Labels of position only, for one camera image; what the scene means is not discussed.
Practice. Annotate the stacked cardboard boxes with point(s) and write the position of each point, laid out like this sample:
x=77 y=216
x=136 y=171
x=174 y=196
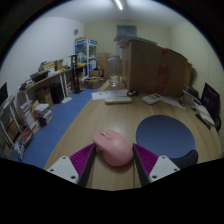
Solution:
x=103 y=63

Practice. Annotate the window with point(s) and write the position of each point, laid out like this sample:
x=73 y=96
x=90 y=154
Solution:
x=126 y=30

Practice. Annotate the ceiling tube light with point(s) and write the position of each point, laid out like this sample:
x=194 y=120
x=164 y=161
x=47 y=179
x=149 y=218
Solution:
x=118 y=4

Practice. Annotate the stack of books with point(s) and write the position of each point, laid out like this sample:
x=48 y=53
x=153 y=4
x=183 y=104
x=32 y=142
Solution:
x=43 y=113

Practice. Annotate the black flat screen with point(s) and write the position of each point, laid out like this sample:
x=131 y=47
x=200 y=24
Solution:
x=3 y=94

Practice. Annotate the pink computer mouse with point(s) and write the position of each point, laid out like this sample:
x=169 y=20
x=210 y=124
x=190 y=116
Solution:
x=113 y=148

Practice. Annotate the open white notebook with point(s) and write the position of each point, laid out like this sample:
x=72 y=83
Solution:
x=205 y=113

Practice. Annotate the round blue mouse pad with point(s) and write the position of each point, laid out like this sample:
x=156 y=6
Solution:
x=165 y=136

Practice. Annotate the round wall clock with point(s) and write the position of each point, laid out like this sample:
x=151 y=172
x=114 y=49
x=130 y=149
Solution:
x=76 y=31

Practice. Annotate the small brown cardboard box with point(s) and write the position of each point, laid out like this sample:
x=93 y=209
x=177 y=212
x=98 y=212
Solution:
x=44 y=96

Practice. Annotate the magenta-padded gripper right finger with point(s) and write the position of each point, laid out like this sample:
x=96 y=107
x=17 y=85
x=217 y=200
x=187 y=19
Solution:
x=156 y=165

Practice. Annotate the large brown cardboard box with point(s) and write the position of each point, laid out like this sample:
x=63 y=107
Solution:
x=150 y=68

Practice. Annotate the flat white board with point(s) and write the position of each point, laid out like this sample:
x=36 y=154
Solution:
x=133 y=37

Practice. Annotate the black marker pen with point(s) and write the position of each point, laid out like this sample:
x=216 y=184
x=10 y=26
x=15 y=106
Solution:
x=203 y=121

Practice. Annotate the blue and white cabinet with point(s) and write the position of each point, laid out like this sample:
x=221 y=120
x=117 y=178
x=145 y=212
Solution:
x=85 y=55

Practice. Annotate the clear plastic jar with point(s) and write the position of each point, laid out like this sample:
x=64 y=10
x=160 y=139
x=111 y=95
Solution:
x=114 y=70

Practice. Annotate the white shelf unit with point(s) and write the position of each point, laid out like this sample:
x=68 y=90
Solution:
x=13 y=130

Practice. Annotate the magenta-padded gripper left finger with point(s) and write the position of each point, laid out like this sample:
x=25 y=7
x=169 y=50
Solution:
x=71 y=165

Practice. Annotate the black monitor with stand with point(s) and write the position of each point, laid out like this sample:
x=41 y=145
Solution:
x=210 y=100

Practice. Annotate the black bin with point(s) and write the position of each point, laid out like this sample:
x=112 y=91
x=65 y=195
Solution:
x=56 y=93

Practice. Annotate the black floor stand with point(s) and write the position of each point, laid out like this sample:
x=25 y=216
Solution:
x=75 y=73

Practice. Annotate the white remote control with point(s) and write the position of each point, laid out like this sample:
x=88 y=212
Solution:
x=152 y=99

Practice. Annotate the tall open cardboard box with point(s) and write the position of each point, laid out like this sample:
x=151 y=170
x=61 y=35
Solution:
x=189 y=75

